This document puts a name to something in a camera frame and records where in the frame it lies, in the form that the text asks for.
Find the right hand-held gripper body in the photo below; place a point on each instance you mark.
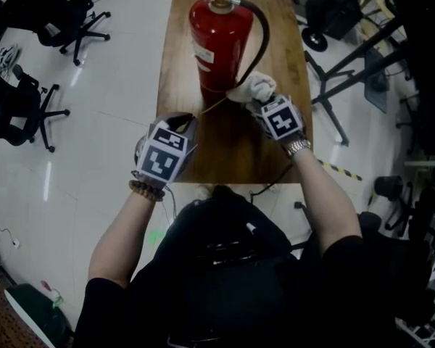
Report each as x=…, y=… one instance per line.
x=281, y=120

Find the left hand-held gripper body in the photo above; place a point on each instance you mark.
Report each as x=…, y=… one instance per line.
x=163, y=151

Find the white cloth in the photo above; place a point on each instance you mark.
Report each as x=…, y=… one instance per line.
x=255, y=87

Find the red fire extinguisher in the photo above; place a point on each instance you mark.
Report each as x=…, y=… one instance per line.
x=219, y=45

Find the person's left forearm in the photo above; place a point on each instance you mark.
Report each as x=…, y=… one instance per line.
x=125, y=238

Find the person's right forearm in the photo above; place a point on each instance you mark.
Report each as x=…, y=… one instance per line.
x=324, y=201

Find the silver wristwatch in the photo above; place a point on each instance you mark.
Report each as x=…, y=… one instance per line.
x=298, y=146

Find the wooden table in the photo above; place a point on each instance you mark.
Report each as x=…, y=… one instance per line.
x=235, y=147

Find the yellow black hazard tape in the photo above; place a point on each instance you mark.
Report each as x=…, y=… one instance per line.
x=340, y=170

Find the black wheeled equipment case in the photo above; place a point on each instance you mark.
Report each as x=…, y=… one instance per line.
x=333, y=9

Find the black round stool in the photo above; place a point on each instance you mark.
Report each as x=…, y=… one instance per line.
x=397, y=198

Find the black office chair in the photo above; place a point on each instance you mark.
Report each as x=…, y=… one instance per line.
x=16, y=111
x=70, y=16

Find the person's black shirt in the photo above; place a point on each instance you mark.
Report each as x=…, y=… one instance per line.
x=253, y=281

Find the white power strip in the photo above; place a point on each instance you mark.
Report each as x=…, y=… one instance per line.
x=16, y=244

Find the dark green bin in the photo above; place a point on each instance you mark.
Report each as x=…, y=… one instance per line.
x=36, y=314

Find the black metal stand frame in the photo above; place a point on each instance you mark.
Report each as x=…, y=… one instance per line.
x=351, y=71

